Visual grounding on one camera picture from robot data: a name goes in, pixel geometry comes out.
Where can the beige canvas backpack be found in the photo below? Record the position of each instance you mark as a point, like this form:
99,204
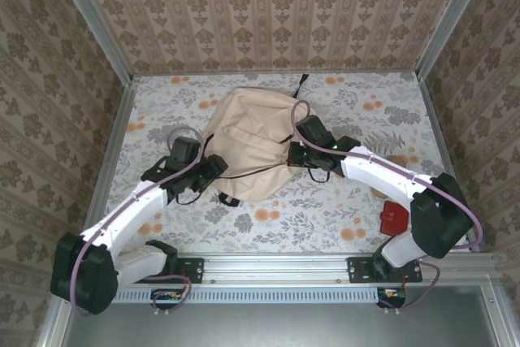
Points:
252,119

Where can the red case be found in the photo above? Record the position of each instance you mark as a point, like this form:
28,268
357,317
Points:
394,217

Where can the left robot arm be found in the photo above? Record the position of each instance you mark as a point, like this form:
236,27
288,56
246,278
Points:
81,274

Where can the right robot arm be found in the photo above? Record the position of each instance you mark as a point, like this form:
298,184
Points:
438,221

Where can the floral table cloth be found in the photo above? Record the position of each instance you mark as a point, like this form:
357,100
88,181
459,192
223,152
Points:
284,233

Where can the grey sheet metal tray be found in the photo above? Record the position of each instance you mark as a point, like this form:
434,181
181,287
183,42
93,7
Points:
264,326

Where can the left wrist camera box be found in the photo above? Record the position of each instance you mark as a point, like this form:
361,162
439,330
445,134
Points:
185,151

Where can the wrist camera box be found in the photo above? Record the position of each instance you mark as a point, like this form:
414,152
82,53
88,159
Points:
315,129
185,151

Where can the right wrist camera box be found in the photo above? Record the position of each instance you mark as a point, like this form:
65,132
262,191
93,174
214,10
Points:
315,129

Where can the aluminium side rail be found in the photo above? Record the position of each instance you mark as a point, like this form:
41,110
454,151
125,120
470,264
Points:
432,119
123,119

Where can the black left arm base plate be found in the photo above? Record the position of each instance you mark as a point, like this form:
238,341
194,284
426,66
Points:
195,270

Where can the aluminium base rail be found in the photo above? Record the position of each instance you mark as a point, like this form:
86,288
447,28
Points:
276,267

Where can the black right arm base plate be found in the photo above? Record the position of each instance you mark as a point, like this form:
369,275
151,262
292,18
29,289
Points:
357,270

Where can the aluminium corner post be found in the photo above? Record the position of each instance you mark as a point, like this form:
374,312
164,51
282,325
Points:
93,22
451,22

